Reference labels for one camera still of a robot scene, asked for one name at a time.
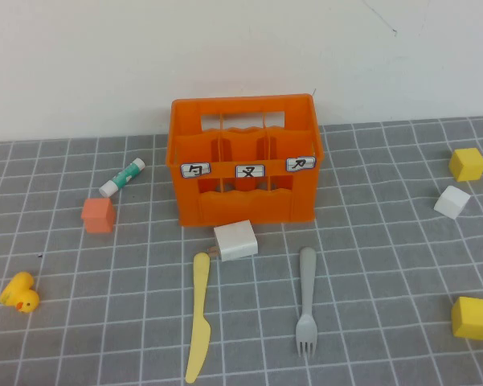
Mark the orange plastic cutlery holder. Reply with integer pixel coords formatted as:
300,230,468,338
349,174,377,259
165,93,326,228

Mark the white paper label spoon character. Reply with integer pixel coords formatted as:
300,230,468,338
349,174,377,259
180,162,212,179

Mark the white cube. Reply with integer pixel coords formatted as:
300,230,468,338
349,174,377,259
433,184,472,220

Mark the white power adapter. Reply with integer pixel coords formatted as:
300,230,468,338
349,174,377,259
207,219,260,263

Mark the grey checked tablecloth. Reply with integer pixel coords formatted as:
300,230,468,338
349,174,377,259
0,115,483,386

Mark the grey plastic fork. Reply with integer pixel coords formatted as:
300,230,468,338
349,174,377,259
295,246,318,358

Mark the salmon orange block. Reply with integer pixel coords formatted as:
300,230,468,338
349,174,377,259
80,197,116,235

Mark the white paper label knife character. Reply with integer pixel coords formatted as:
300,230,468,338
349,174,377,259
285,156,317,172

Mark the white paper label fork character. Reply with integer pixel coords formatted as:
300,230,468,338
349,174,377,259
235,163,265,179

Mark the white green glue stick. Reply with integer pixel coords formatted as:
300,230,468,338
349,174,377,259
98,157,146,198

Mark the yellow rubber duck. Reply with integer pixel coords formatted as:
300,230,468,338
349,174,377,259
0,271,40,314

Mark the yellow cube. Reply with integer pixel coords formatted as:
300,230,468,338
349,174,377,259
451,296,483,342
448,147,483,183

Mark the yellow plastic knife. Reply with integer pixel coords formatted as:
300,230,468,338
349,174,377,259
184,252,212,384

